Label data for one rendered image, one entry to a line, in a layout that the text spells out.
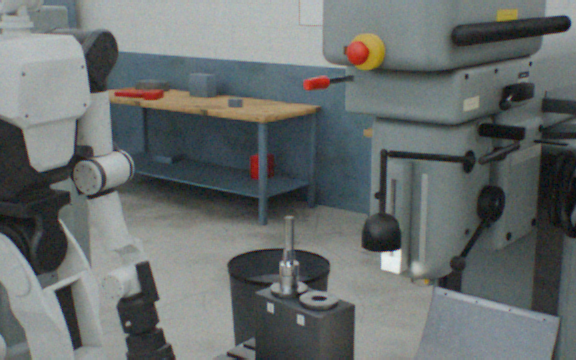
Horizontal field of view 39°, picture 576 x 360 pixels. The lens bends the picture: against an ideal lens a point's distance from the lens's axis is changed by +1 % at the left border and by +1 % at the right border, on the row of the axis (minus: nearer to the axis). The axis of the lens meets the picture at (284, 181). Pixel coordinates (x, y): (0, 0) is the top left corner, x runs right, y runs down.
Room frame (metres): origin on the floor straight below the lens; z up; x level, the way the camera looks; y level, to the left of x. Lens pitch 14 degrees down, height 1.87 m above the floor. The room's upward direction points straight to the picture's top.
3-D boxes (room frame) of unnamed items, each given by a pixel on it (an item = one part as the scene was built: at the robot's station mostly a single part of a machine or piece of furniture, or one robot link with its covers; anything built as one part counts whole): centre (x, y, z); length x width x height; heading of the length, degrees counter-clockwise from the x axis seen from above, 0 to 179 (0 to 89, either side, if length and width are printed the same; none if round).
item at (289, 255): (1.85, -0.01, 1.28); 0.03 x 0.03 x 0.11
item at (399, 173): (1.49, -0.21, 1.45); 0.04 x 0.04 x 0.21; 52
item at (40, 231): (1.68, 0.61, 1.37); 0.28 x 0.13 x 0.18; 63
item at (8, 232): (1.65, 0.55, 1.34); 0.14 x 0.13 x 0.12; 153
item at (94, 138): (1.84, 0.43, 1.52); 0.13 x 0.12 x 0.22; 153
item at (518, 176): (1.73, -0.40, 1.47); 0.24 x 0.19 x 0.26; 52
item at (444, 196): (1.58, -0.28, 1.47); 0.21 x 0.19 x 0.32; 52
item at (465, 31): (1.51, -0.42, 1.79); 0.45 x 0.04 x 0.04; 142
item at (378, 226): (1.42, -0.18, 1.44); 0.07 x 0.07 x 0.06
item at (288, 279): (1.85, -0.01, 1.19); 0.05 x 0.05 x 0.05
